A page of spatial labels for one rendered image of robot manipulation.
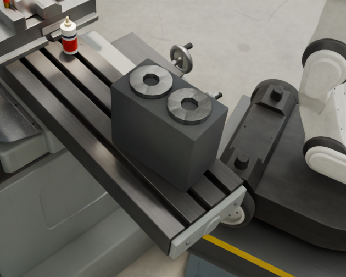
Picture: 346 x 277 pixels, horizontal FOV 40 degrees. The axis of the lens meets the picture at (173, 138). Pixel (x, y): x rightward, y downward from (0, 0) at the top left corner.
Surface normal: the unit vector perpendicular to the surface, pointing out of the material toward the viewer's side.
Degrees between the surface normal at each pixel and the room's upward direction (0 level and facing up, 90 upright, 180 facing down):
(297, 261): 0
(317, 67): 90
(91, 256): 0
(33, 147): 90
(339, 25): 90
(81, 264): 0
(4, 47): 90
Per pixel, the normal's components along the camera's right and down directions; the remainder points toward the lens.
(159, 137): -0.62, 0.58
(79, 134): 0.08, -0.63
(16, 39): 0.70, 0.59
